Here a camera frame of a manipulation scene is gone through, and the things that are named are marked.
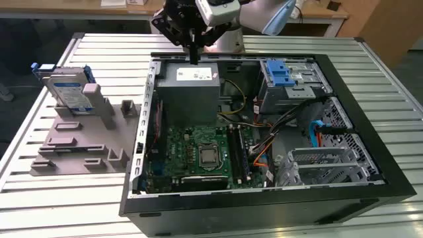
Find CPU socket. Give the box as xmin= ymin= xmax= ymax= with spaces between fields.
xmin=196 ymin=142 xmax=221 ymax=172

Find metal disk bay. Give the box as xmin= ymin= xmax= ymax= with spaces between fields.
xmin=276 ymin=146 xmax=379 ymax=186

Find wooden desk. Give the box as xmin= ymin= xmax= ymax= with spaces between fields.
xmin=0 ymin=0 xmax=351 ymax=34

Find black RAM slot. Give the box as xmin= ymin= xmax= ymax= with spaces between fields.
xmin=237 ymin=126 xmax=252 ymax=180
xmin=227 ymin=125 xmax=241 ymax=183

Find hard disk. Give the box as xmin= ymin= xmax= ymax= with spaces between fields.
xmin=30 ymin=63 xmax=96 ymax=116

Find yellow wires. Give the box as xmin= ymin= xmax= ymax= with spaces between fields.
xmin=216 ymin=78 xmax=247 ymax=116

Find silver CPU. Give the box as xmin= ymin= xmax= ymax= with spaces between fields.
xmin=200 ymin=148 xmax=219 ymax=166

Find green motherboard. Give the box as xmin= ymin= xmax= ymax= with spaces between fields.
xmin=144 ymin=125 xmax=265 ymax=193

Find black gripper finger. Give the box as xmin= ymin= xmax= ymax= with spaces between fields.
xmin=151 ymin=8 xmax=196 ymax=65
xmin=196 ymin=22 xmax=233 ymax=65

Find blue drive latch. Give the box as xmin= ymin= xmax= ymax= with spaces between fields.
xmin=267 ymin=59 xmax=296 ymax=87

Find brown wooden cabinet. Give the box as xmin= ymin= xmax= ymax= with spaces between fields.
xmin=336 ymin=0 xmax=423 ymax=71

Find metal optical drive cage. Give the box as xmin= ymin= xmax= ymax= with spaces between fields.
xmin=257 ymin=59 xmax=333 ymax=115

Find black cable bundle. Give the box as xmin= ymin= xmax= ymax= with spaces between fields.
xmin=251 ymin=99 xmax=317 ymax=159

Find black power wire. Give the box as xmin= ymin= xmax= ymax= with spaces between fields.
xmin=319 ymin=126 xmax=356 ymax=136

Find black graphics card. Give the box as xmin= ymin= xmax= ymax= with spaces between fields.
xmin=171 ymin=175 xmax=229 ymax=191

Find orange wires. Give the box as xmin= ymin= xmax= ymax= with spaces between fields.
xmin=252 ymin=138 xmax=275 ymax=167

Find black open PC case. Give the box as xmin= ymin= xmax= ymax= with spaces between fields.
xmin=119 ymin=51 xmax=417 ymax=238

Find grey parts rack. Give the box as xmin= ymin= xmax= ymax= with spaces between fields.
xmin=28 ymin=83 xmax=143 ymax=177

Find grey metal foot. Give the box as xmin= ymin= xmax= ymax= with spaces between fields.
xmin=0 ymin=81 xmax=14 ymax=102

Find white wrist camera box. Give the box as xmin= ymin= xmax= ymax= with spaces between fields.
xmin=195 ymin=0 xmax=240 ymax=27

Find blue flat data wire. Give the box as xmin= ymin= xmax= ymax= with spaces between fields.
xmin=307 ymin=119 xmax=332 ymax=149

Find grey power supply unit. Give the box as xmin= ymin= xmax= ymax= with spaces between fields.
xmin=155 ymin=61 xmax=221 ymax=127

